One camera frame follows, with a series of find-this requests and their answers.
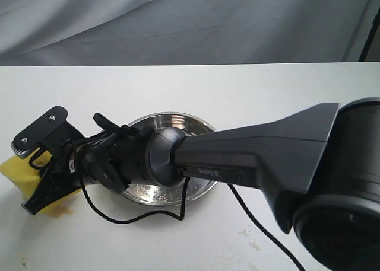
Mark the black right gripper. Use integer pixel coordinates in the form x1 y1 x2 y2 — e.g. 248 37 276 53
21 121 148 215

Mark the grey backdrop cloth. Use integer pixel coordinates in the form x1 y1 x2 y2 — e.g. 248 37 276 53
1 0 379 66

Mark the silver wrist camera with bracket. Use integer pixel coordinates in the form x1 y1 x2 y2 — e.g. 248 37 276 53
11 106 68 159

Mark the black stand pole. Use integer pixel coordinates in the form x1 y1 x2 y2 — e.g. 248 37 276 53
358 9 380 62

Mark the black camera cable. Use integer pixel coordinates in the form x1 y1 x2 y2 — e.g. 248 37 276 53
28 112 306 271

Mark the yellow sponge block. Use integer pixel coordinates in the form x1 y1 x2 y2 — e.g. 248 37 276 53
1 155 80 216

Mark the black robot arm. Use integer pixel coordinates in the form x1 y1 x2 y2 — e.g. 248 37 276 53
12 97 379 270

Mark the brown liquid spill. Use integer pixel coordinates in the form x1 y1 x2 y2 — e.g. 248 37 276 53
49 205 74 218

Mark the round stainless steel dish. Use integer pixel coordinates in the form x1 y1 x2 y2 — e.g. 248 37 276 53
122 112 216 207

